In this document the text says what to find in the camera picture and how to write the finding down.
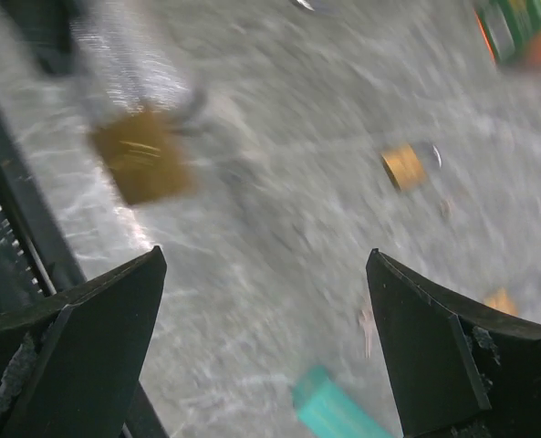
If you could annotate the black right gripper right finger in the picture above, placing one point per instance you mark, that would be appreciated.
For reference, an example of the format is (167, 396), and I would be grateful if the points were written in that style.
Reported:
(457, 368)

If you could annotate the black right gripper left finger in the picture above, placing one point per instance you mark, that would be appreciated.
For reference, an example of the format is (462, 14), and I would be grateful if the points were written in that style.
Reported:
(70, 364)

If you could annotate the small brass padlock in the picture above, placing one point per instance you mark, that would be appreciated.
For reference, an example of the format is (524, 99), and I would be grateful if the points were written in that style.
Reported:
(519, 297)

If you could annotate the large brass padlock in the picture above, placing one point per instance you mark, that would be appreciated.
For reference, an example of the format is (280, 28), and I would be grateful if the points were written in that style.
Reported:
(133, 142)

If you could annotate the small silver key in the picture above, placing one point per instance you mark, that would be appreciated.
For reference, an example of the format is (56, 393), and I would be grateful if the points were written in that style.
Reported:
(367, 323)

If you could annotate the teal rectangular box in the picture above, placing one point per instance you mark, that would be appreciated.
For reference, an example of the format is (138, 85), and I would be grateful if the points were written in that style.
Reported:
(328, 412)

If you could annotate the orange green box on table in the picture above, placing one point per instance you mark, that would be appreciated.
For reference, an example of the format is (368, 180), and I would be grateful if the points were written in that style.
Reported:
(511, 30)

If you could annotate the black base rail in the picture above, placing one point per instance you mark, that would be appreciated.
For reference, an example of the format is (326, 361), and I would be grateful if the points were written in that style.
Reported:
(35, 262)

